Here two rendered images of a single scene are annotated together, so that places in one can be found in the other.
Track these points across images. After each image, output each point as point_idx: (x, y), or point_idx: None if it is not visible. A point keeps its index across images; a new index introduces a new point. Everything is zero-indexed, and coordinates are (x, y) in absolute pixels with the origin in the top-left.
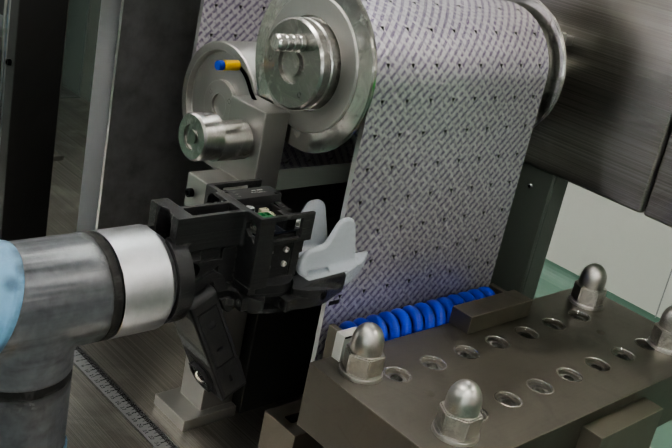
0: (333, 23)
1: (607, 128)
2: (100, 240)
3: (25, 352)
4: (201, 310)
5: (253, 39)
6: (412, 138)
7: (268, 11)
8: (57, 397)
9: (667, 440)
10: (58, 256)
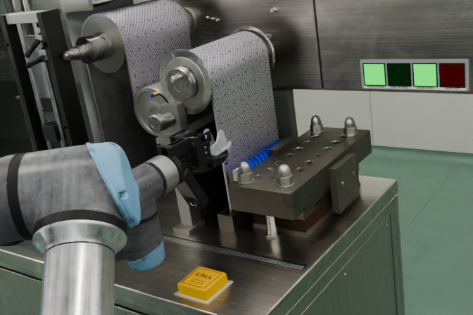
0: (188, 65)
1: (298, 63)
2: (148, 163)
3: (143, 204)
4: (186, 176)
5: (152, 82)
6: (230, 94)
7: (160, 69)
8: (156, 217)
9: (400, 200)
10: (140, 171)
